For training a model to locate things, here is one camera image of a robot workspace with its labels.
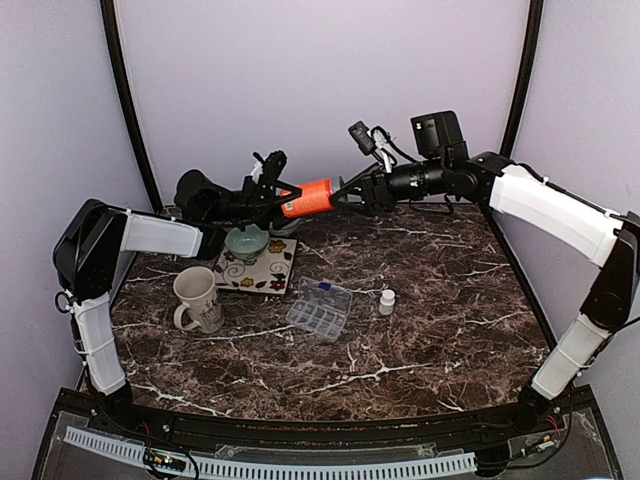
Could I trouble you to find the black left frame post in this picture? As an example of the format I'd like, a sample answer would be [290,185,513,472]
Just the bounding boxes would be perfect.
[100,0,163,213]

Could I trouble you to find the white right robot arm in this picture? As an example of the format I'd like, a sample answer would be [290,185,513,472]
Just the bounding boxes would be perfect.
[330,152,639,434]

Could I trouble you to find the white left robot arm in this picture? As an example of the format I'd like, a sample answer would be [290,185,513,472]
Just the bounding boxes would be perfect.
[53,170,302,396]

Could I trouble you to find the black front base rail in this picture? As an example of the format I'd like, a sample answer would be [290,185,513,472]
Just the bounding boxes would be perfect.
[49,384,596,451]

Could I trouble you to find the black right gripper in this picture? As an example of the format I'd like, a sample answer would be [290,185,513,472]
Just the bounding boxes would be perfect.
[331,156,448,217]

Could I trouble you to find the black right frame post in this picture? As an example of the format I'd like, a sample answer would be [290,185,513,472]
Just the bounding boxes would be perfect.
[499,0,544,157]

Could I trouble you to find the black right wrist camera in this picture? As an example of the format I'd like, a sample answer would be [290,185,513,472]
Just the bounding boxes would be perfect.
[410,110,468,159]

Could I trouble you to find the teal striped ceramic bowl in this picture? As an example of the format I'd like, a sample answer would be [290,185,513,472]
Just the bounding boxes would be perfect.
[225,224,270,265]

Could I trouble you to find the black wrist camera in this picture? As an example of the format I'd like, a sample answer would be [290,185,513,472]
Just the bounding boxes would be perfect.
[410,110,468,159]
[174,169,219,222]

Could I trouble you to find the square floral ceramic plate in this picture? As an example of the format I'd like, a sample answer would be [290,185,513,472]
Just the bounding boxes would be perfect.
[213,237,298,295]

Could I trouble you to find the beige printed ceramic mug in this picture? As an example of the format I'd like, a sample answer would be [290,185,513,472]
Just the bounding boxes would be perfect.
[173,266,224,334]

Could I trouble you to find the black frame post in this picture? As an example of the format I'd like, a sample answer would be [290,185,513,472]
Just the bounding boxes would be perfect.
[499,0,544,157]
[100,0,163,213]

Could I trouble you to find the orange bottle with grey lid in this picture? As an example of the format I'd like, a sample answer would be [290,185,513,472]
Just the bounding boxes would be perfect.
[281,176,344,219]

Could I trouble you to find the white slotted cable duct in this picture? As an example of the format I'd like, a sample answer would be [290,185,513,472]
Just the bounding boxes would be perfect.
[63,426,477,479]

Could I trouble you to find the small white pill bottle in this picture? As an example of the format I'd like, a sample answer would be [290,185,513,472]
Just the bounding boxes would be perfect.
[378,289,396,316]

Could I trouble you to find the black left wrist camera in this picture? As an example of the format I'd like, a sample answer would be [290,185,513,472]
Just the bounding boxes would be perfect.
[174,169,219,222]

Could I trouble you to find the clear plastic pill organizer box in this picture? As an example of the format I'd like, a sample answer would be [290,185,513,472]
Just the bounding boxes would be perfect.
[285,277,352,342]

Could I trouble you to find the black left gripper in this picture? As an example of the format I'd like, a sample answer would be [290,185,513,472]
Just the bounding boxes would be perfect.
[206,174,312,230]

